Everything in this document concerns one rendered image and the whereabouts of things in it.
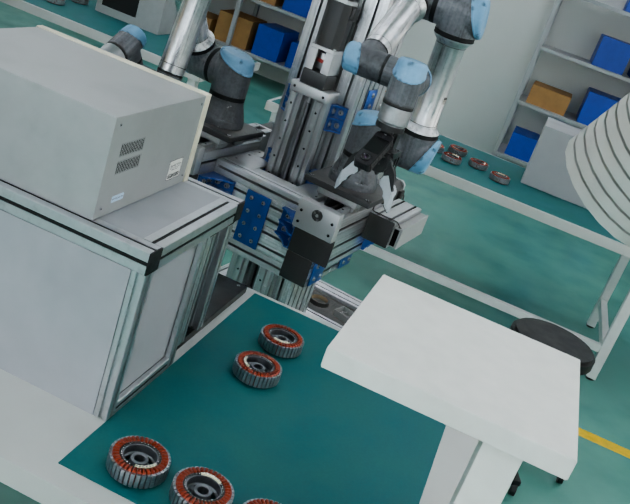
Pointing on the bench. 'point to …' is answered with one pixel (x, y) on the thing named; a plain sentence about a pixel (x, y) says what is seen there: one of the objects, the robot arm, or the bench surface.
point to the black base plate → (225, 295)
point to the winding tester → (81, 121)
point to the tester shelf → (127, 220)
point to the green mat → (271, 424)
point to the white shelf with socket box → (465, 382)
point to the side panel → (148, 329)
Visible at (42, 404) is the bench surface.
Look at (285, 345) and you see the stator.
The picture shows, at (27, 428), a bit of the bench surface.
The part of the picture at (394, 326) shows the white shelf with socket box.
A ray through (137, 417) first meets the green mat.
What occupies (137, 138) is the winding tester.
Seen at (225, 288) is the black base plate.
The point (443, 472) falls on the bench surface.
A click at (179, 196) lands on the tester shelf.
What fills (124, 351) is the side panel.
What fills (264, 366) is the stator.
